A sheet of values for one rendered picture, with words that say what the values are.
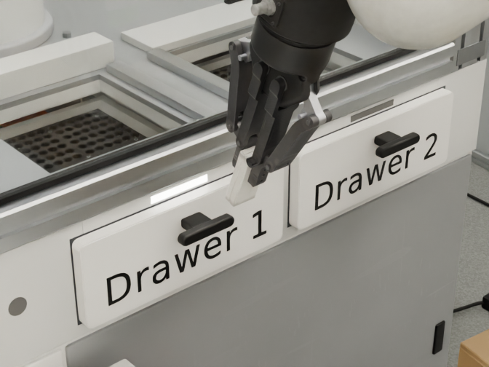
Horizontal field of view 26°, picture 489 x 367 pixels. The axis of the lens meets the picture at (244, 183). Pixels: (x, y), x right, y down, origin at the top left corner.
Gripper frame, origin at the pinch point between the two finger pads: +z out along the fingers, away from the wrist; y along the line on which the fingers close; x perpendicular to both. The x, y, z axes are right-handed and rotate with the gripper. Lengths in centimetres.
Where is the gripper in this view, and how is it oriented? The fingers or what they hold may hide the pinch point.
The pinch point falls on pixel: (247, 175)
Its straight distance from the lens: 108.2
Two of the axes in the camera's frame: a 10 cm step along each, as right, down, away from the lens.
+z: -2.3, 6.8, 6.9
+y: 6.1, 6.6, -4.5
